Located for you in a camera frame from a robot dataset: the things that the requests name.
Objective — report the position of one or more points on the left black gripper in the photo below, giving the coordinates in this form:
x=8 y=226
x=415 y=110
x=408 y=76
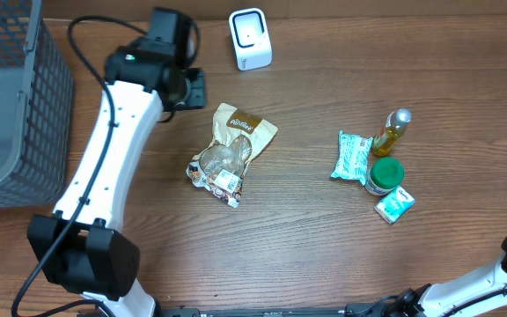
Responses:
x=197 y=99

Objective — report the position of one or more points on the snack packet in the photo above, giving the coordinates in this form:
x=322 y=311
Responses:
x=237 y=139

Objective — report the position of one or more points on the teal tissue pack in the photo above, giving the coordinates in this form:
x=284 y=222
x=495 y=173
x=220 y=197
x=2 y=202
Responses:
x=352 y=162
x=393 y=205

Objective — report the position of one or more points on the yellow liquid bottle silver cap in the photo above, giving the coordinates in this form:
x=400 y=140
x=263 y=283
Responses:
x=394 y=128

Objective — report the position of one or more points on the green lid white jar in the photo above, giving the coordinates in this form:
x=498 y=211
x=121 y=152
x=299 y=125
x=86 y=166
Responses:
x=384 y=176

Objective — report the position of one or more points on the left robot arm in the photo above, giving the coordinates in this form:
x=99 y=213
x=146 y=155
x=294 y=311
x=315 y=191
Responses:
x=80 y=246

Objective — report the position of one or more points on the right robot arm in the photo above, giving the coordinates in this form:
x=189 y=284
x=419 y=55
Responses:
x=475 y=293

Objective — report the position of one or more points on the white barcode scanner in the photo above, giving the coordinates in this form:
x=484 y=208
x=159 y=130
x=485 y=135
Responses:
x=250 y=39

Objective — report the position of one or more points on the grey plastic shopping basket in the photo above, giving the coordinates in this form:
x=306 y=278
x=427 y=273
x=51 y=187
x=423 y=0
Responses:
x=36 y=97

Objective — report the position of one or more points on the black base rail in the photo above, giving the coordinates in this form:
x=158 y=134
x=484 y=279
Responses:
x=348 y=310

